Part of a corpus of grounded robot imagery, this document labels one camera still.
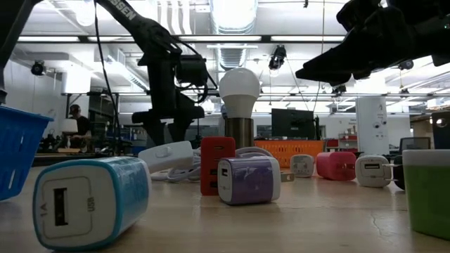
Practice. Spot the silver ventilation duct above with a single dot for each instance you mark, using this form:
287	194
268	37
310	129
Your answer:
233	15

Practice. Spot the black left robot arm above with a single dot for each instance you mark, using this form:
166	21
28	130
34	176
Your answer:
140	24

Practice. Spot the white cylindrical column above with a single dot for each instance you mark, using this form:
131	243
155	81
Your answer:
372	123

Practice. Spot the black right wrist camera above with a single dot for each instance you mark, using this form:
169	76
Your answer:
358	15

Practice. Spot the black ceiling spotlight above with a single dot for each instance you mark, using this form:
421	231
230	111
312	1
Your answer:
37	68
406	65
339	89
277	58

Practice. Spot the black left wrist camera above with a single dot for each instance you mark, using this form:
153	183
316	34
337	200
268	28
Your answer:
191	70

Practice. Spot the black white USB charger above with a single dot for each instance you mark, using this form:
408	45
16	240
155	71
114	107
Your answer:
399	175

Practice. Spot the blue plastic basket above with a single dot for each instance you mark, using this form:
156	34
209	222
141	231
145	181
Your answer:
17	151

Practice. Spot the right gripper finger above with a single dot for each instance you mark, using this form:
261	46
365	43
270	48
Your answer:
337	68

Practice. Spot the red storage bins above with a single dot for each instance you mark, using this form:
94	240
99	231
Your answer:
348	137

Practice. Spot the teal white USB charger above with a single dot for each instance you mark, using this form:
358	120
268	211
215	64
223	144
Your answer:
88	207

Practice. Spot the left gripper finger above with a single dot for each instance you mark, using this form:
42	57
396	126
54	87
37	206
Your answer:
178	128
157	131

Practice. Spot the white bulb brass lamp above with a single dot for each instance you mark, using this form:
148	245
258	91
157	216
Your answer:
239	89

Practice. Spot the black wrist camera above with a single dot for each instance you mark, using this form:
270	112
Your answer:
191	70
358	15

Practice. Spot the white lampshade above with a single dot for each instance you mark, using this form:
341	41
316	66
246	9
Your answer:
69	126

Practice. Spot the person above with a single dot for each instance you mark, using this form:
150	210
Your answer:
81	126

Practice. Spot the red multiport USB charger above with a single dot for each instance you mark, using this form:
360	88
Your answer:
217	165

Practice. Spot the white faced USB charger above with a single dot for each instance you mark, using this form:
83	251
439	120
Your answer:
302	165

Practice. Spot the black overhead rig bar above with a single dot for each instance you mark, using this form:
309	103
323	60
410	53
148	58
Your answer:
246	38

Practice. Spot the green white USB charger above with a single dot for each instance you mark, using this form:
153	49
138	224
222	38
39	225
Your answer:
427	196

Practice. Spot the pink USB charger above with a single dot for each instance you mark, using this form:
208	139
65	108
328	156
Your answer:
334	167

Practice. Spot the black computer monitor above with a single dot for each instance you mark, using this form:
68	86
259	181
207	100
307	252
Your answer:
292	123

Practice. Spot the grey office chair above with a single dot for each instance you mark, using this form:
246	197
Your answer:
415	144

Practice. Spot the grey metal bracket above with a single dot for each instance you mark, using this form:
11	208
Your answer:
441	137

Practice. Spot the purple white USB charger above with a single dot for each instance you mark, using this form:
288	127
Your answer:
246	181

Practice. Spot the orange plastic basket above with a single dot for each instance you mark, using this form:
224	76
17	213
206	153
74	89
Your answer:
281	149

